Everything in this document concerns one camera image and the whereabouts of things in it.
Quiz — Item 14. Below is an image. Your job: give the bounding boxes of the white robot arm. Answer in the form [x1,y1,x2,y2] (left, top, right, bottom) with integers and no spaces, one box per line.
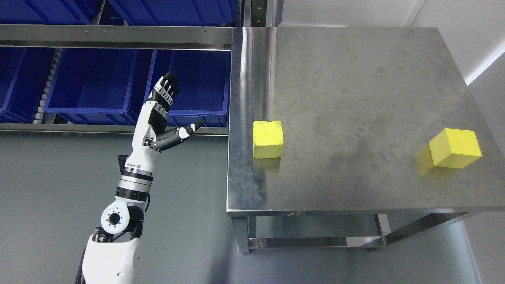
[75,72,204,284]

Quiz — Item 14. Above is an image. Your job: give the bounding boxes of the yellow foam cube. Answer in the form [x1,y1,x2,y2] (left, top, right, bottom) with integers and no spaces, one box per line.
[428,128,482,169]

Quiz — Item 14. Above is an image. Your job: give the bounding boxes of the steel shelf rack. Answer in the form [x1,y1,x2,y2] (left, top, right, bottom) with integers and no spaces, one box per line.
[0,0,277,137]

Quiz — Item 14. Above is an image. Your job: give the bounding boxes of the yellow foam block with notch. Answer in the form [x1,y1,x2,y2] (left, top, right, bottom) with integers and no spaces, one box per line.
[252,120,284,159]

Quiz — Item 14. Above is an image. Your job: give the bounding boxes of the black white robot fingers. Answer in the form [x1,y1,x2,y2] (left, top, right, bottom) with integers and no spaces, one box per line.
[148,71,180,112]

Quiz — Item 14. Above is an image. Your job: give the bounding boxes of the blue plastic bin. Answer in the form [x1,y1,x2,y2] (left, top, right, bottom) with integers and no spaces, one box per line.
[108,0,236,26]
[45,48,139,125]
[0,0,101,25]
[145,50,231,127]
[0,47,55,123]

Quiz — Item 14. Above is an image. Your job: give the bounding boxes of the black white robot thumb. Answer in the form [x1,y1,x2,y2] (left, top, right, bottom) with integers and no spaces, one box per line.
[151,119,204,152]

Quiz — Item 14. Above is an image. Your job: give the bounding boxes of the stainless steel table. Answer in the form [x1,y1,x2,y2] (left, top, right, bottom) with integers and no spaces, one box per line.
[226,26,504,253]

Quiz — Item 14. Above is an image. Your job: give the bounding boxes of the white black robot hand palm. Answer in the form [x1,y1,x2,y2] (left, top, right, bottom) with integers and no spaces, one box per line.
[132,101,169,153]

